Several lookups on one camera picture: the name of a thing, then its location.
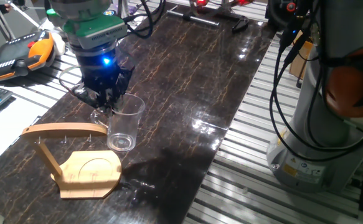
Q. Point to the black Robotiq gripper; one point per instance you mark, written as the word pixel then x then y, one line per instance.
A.
pixel 101 71

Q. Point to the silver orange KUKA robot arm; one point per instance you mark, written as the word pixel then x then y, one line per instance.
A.
pixel 318 124

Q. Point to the wooden cup rack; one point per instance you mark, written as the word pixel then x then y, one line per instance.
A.
pixel 87 174

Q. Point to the white plastic object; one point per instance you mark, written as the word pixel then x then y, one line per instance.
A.
pixel 58 43

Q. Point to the dark marble pattern mat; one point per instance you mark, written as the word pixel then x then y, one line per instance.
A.
pixel 175 93

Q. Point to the orange black teach pendant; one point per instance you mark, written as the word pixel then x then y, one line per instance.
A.
pixel 16 59

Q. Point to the large white paper sheet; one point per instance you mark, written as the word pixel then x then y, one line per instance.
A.
pixel 7 130

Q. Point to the silver metal rod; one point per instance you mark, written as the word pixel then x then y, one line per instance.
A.
pixel 193 18

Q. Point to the open brown cardboard box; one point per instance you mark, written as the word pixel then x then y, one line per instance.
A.
pixel 299 62

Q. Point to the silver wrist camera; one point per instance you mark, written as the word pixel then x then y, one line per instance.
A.
pixel 106 37

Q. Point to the green gripper mount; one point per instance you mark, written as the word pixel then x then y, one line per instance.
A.
pixel 75 28

